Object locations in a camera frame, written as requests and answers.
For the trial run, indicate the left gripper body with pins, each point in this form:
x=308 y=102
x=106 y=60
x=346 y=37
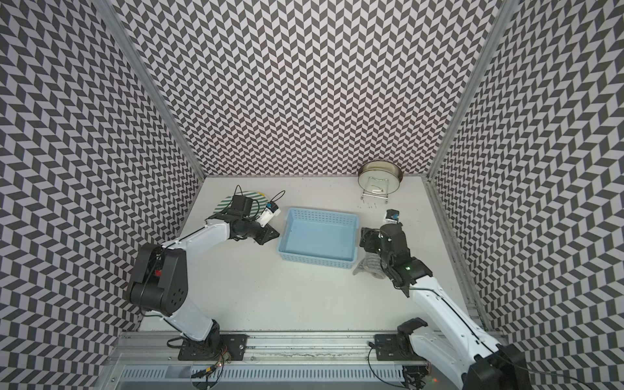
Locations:
x=252 y=228

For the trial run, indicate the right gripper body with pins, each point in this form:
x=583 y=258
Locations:
x=374 y=244

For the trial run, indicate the grey striped cloth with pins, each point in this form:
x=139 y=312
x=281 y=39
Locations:
x=370 y=264

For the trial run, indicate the green striped plate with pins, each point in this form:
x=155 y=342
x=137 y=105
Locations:
x=258 y=204

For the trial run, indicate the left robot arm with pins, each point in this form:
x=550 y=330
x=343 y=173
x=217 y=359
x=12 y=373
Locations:
x=159 y=279

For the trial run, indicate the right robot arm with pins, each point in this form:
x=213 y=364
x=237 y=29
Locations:
x=468 y=355

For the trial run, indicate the light blue plastic basket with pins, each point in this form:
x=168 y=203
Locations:
x=318 y=237

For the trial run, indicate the round metal dish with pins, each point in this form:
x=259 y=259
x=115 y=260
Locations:
x=382 y=170

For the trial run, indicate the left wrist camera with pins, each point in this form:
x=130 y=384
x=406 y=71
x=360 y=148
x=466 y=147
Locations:
x=269 y=212

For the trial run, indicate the wire plate stand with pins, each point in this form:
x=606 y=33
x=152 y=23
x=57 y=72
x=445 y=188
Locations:
x=376 y=188

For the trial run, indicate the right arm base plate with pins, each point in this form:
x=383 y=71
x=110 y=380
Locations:
x=393 y=347

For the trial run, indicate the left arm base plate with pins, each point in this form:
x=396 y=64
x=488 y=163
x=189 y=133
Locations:
x=231 y=346

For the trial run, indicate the aluminium front rail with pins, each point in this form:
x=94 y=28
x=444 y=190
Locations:
x=259 y=347

